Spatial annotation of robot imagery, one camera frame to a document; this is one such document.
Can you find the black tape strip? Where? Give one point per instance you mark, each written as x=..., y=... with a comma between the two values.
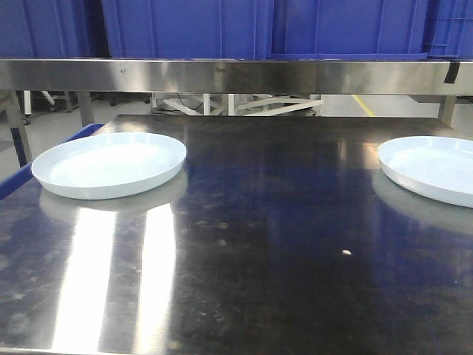
x=452, y=72

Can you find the stainless steel shelf rail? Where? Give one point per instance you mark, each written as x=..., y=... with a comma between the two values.
x=222, y=77

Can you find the middle blue plastic crate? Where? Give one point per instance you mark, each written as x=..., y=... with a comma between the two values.
x=189, y=29

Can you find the right steel shelf post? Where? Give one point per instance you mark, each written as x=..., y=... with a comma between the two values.
x=446, y=109

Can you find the far right blue crate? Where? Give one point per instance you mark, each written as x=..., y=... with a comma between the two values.
x=448, y=31

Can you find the left blue plastic crate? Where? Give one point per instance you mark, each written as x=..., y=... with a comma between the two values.
x=52, y=29

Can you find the white frame in background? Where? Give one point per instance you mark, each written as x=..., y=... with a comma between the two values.
x=234, y=104

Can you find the right blue plastic crate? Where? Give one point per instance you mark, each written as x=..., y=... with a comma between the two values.
x=349, y=30

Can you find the blue plastic crate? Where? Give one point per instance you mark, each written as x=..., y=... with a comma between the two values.
x=189, y=29
x=52, y=29
x=349, y=30

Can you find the steel shelf post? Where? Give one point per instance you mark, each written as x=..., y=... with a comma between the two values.
x=85, y=107
x=446, y=109

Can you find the left steel shelf post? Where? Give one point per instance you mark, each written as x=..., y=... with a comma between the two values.
x=85, y=107

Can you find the light blue plate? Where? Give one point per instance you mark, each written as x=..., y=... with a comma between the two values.
x=110, y=165
x=439, y=168

